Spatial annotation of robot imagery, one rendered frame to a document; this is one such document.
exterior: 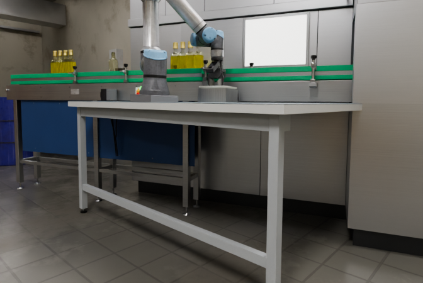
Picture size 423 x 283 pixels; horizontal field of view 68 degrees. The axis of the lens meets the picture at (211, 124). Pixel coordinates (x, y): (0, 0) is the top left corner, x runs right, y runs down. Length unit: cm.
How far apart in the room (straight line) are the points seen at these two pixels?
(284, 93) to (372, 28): 56
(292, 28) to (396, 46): 67
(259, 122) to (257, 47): 112
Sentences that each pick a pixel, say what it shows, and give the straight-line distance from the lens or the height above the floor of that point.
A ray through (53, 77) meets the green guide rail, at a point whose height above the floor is 94.
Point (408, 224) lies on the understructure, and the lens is 186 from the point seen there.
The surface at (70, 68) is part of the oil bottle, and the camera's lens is 278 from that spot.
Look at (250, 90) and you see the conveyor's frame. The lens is 196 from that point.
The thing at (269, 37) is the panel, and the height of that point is 118.
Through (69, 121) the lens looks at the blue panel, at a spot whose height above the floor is 60.
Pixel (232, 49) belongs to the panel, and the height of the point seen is 111.
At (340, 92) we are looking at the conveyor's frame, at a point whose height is 81.
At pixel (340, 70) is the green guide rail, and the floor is 94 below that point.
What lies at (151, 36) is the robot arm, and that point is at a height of 110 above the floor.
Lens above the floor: 76
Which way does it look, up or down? 4 degrees down
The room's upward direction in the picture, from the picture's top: straight up
